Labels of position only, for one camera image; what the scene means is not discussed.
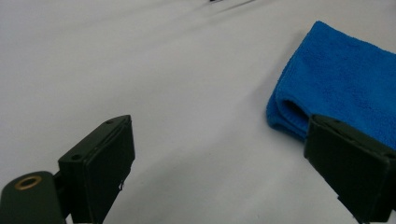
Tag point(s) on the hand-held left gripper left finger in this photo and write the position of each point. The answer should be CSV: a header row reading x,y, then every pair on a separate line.
x,y
102,165

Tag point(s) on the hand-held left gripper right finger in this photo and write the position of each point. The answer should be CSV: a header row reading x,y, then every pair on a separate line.
x,y
351,161

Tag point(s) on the blue towel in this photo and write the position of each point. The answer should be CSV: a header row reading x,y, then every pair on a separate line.
x,y
339,84

